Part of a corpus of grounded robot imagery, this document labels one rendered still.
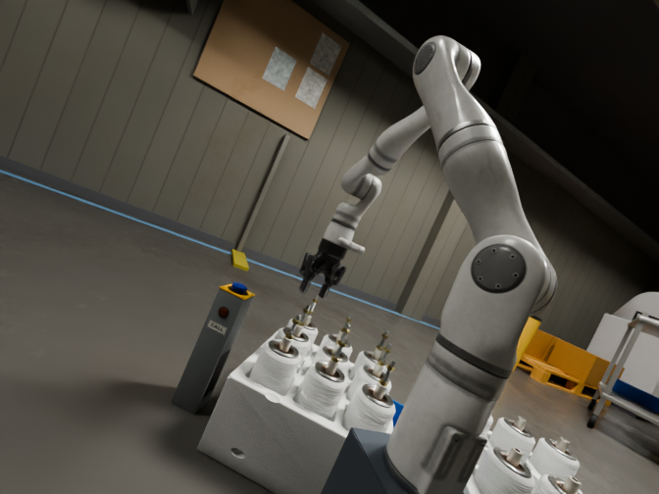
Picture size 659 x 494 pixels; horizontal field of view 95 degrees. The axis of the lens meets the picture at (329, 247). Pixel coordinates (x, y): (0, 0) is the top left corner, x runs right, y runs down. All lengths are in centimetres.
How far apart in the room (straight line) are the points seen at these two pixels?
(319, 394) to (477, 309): 42
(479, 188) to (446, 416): 30
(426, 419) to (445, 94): 48
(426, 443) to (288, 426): 36
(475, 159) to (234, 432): 69
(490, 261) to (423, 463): 25
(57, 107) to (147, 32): 89
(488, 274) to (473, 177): 16
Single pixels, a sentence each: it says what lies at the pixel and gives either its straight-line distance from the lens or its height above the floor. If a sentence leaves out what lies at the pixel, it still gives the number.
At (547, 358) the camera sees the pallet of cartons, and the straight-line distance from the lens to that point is 484.
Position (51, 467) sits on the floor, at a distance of 77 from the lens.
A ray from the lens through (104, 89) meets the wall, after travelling 317.
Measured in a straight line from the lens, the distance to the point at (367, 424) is 74.
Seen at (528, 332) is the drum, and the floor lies 43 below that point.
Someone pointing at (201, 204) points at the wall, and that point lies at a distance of 298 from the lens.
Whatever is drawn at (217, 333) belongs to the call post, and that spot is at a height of 21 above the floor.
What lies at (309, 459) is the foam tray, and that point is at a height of 10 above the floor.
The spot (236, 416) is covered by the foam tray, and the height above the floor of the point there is 11.
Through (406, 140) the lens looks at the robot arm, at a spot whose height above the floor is 80.
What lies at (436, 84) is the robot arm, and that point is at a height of 85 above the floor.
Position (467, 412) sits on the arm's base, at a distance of 43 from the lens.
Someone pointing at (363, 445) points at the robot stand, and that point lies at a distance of 49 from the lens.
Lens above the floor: 54
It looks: 3 degrees down
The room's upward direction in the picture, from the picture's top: 24 degrees clockwise
